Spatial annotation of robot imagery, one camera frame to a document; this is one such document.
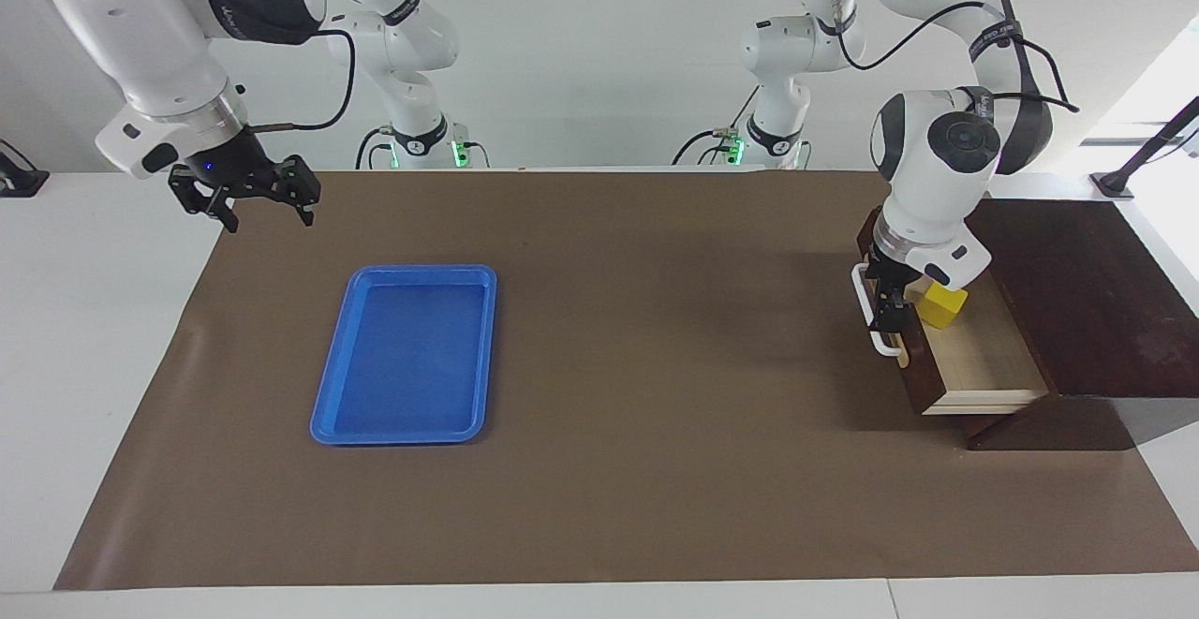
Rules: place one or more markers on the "brown table mat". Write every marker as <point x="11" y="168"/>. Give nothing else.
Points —
<point x="656" y="413"/>

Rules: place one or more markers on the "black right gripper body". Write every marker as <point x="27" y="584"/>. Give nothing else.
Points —
<point x="229" y="169"/>

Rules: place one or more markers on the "black stand base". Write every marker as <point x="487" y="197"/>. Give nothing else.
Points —
<point x="19" y="179"/>

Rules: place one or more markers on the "black camera stand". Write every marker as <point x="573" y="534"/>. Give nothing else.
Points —
<point x="1147" y="146"/>

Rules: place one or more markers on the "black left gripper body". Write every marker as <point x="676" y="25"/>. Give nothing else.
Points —
<point x="890" y="280"/>

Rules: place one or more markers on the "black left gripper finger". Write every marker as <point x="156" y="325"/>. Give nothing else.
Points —
<point x="892" y="321"/>

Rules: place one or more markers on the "blue plastic tray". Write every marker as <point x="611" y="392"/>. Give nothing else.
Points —
<point x="412" y="357"/>

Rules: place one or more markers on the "dark wooden cabinet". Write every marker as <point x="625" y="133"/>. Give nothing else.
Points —
<point x="1096" y="301"/>

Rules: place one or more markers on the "yellow block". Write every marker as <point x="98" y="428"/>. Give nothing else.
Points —
<point x="941" y="308"/>

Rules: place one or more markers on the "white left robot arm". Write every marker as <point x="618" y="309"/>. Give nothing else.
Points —
<point x="937" y="179"/>

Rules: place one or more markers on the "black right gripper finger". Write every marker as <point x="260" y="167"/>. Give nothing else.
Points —
<point x="298" y="186"/>
<point x="208" y="199"/>

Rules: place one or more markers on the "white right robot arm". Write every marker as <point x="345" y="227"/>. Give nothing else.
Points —
<point x="140" y="29"/>

